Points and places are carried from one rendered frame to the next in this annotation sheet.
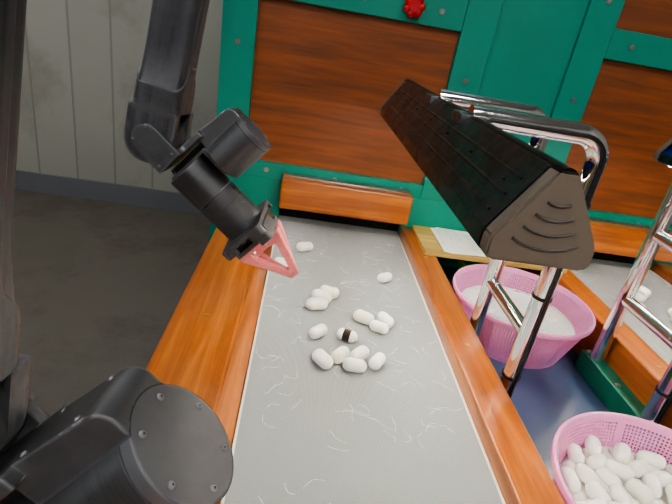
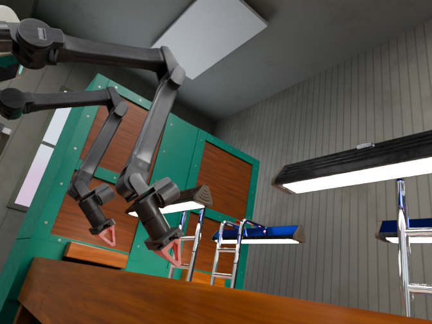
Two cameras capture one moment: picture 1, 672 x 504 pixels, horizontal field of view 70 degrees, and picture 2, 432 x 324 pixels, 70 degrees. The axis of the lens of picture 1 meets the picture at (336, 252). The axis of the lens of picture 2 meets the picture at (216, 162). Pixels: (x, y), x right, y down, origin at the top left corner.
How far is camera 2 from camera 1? 0.84 m
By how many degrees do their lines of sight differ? 55
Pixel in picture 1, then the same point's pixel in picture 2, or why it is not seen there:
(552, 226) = (205, 195)
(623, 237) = (206, 277)
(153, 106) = (84, 177)
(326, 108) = not seen: hidden behind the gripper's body
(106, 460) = (168, 184)
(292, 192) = (74, 249)
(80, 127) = not seen: outside the picture
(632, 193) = (205, 261)
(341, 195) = (98, 251)
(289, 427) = not seen: hidden behind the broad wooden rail
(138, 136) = (78, 184)
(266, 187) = (56, 249)
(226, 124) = (104, 187)
